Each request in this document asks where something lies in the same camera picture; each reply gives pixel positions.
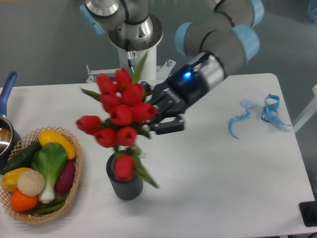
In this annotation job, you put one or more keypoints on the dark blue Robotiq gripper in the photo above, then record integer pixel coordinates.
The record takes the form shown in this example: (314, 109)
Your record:
(173, 97)

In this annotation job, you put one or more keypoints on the cream garlic bulb toy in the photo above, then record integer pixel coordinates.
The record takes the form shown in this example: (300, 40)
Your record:
(31, 183)

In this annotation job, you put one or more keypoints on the yellow bell pepper toy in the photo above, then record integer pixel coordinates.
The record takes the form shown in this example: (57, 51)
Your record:
(9, 179)

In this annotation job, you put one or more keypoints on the blue handled saucepan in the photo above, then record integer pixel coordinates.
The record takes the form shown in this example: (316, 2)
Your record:
(9, 137)

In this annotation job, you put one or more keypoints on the dark green cucumber toy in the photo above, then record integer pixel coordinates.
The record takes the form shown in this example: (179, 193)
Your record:
(23, 159)

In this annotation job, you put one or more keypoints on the blue ribbon knot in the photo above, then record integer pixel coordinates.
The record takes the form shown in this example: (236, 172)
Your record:
(269, 113)

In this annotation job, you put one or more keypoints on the blue curled ribbon strip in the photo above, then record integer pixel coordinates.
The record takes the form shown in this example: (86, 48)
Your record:
(247, 105)

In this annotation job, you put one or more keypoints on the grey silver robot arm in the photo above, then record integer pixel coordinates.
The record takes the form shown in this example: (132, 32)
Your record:
(218, 48)

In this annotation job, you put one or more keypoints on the green pea pods toy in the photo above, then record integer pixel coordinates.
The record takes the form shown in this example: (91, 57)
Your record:
(50, 207)

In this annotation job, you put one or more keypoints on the orange fruit toy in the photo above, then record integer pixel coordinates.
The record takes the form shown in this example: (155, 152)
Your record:
(21, 202)

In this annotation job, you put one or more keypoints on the dark grey ribbed vase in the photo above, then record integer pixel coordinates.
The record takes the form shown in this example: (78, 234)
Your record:
(126, 190)

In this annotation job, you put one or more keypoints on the white metal base frame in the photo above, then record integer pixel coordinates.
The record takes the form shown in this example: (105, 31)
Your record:
(162, 72)

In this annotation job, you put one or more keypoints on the red tulip bouquet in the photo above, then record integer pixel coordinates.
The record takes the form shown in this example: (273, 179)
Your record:
(123, 98)

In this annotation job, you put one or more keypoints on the woven wicker basket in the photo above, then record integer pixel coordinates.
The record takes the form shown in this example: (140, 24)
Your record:
(30, 217)

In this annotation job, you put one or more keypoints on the purple sweet potato toy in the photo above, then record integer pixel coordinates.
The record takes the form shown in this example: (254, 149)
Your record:
(66, 178)

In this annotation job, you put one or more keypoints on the black device at edge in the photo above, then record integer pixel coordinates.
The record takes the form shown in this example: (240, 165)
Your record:
(309, 213)

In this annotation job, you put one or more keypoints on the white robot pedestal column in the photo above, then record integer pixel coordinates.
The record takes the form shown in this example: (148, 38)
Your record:
(131, 59)

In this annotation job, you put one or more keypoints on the green bok choy toy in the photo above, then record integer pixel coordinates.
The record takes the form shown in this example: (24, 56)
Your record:
(50, 162)

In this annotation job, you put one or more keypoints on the white frame at right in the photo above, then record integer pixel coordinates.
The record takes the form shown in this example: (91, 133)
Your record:
(306, 113)

